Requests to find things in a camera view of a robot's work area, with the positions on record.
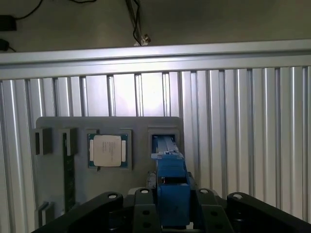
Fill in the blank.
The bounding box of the green RAM stick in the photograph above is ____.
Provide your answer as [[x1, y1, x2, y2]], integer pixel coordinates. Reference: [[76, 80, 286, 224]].
[[62, 132, 77, 212]]

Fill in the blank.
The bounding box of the silver CPU chip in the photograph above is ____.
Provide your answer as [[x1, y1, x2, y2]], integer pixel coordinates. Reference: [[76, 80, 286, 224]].
[[87, 133, 129, 170]]

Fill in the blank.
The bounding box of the grey parts rack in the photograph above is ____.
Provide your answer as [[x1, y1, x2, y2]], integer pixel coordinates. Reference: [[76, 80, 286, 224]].
[[30, 116, 186, 233]]

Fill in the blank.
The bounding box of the black power adapter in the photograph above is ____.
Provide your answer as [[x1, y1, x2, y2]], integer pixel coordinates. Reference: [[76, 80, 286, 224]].
[[0, 15, 18, 32]]

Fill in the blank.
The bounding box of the dangling wire with connector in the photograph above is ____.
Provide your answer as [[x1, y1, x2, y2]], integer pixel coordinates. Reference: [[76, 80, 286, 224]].
[[125, 0, 152, 47]]

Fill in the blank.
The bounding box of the black power cable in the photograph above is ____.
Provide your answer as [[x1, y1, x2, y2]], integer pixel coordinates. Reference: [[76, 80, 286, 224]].
[[13, 0, 43, 20]]

